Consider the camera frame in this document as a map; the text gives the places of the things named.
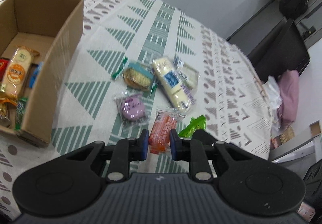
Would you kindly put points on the black flat panel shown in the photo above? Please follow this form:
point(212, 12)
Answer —
point(281, 50)

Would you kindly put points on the green-wrapped sandwich biscuit packet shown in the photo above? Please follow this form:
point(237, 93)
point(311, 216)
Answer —
point(137, 76)

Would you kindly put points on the clear pale cake packet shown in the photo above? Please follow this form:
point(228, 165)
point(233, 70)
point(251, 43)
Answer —
point(190, 75)

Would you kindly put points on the white plastic bag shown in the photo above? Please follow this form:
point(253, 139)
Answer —
point(273, 93)

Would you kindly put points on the orange snack bar packet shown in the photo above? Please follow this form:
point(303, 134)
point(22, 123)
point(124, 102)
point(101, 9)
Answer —
point(161, 131)

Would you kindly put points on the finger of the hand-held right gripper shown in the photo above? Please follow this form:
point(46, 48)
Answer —
point(202, 136)

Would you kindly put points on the blue snack packet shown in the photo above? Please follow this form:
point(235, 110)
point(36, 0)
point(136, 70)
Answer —
point(35, 75)

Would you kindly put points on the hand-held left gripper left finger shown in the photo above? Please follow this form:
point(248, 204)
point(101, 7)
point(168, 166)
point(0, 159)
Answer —
point(144, 143)

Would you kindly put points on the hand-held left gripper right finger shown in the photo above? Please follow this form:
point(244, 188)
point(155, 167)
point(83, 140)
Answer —
point(173, 144)

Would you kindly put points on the light green snack packet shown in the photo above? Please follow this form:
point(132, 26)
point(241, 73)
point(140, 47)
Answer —
point(193, 127)

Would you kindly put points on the grey door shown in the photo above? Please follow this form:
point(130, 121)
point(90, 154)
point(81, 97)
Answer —
point(266, 15)

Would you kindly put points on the orange gold candy packet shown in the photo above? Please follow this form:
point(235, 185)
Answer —
point(5, 110)

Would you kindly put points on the purple round cake packet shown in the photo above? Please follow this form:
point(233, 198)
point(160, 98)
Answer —
point(132, 108)

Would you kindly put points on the white stand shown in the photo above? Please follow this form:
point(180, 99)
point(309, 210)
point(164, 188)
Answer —
point(294, 148)

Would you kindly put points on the red candy packet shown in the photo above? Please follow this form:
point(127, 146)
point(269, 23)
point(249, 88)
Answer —
point(3, 68)

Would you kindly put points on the orange label cracker packet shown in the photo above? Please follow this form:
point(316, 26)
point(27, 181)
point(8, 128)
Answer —
point(16, 70)

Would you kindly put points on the brown cardboard box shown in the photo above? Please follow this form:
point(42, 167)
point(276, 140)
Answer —
point(57, 63)

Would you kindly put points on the pink cloth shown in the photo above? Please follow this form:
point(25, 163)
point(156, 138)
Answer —
point(289, 98)

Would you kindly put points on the white bread packet blue label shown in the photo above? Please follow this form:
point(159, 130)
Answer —
point(171, 80)

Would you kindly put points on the tan woven basket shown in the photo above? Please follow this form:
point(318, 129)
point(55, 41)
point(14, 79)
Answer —
point(285, 136)

